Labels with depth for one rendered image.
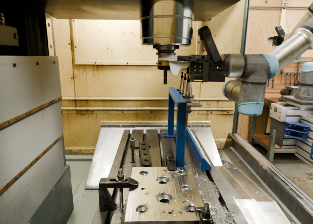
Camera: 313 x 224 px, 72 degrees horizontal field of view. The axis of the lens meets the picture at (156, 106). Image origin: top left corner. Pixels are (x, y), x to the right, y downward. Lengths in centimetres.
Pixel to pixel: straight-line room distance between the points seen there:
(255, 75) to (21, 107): 70
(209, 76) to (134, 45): 107
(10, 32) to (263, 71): 78
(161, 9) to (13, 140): 54
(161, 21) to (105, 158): 116
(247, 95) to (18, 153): 71
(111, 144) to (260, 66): 123
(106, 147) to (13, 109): 103
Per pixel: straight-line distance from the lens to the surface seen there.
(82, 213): 131
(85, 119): 184
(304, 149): 161
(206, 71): 67
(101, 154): 162
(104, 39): 172
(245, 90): 74
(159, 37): 61
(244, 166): 169
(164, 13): 62
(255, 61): 72
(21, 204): 83
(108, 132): 177
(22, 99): 75
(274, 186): 143
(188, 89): 110
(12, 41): 83
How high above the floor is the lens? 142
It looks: 13 degrees down
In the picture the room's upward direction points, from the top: 1 degrees clockwise
